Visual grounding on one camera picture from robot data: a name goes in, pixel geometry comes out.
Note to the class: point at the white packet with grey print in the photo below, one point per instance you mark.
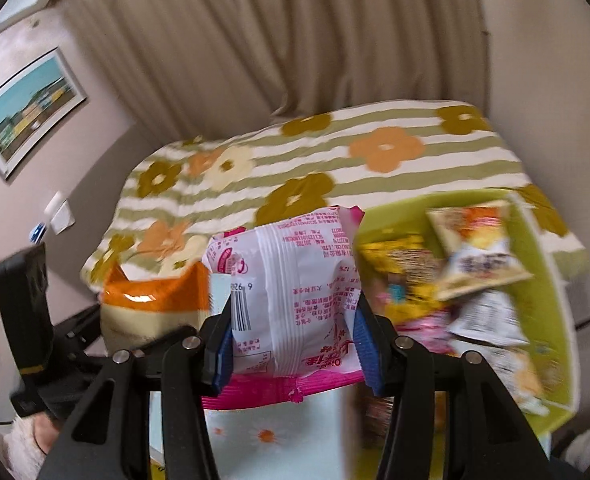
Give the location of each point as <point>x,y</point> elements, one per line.
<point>485,315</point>

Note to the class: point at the pink and white snack packet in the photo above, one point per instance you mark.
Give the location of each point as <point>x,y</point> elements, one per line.
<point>295,300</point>

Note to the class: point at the white packet with orange top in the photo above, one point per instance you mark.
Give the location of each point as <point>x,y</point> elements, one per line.
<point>150,305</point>

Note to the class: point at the framed landscape picture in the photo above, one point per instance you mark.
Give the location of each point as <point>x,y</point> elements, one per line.
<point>25,110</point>

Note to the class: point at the beige curtain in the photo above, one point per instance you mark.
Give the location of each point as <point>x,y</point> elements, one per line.
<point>275,35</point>

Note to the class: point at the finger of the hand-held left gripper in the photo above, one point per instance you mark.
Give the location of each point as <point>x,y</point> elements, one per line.
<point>77,332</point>

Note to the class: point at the striped floral blanket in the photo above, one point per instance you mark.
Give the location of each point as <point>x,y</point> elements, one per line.
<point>325,160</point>

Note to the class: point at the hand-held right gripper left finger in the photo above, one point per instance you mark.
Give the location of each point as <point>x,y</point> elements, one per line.
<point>223,360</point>

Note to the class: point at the green cardboard box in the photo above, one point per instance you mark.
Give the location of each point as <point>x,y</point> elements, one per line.
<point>540,240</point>

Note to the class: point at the beige snack packet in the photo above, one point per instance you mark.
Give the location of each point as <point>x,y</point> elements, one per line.
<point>480,260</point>

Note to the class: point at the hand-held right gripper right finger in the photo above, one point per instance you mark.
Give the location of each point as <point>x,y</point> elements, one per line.
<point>367,355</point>

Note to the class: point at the blue and white wall socket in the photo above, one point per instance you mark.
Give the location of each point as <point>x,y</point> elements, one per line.
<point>38,231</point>

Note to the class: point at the yellow snack packet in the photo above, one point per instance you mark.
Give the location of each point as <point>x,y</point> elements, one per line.
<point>400,260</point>

